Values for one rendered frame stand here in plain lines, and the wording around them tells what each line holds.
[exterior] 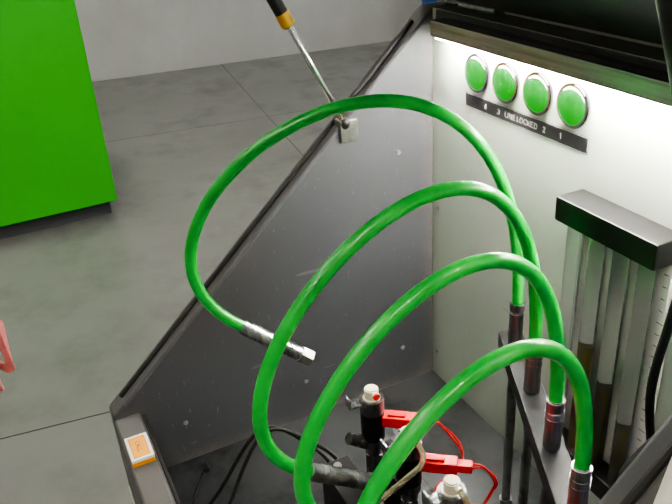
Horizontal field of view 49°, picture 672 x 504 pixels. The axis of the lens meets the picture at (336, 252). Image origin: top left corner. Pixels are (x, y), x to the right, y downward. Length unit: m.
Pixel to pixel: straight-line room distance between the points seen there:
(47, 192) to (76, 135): 0.34
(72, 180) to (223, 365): 3.07
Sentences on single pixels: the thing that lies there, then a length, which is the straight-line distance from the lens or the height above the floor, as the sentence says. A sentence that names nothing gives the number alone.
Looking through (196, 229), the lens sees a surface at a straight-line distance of 0.82.
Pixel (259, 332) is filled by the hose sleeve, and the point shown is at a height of 1.15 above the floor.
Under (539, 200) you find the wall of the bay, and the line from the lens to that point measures 0.96.
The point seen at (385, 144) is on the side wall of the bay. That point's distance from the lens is 1.10.
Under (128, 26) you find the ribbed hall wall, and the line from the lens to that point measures 7.19.
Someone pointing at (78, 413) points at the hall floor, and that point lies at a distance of 2.78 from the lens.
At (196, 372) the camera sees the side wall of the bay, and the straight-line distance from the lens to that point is 1.13.
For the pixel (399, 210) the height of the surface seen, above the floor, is 1.37.
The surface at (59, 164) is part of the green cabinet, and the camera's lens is 4.10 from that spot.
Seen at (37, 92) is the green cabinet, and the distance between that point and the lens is 4.00.
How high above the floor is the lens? 1.64
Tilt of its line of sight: 28 degrees down
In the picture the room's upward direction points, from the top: 4 degrees counter-clockwise
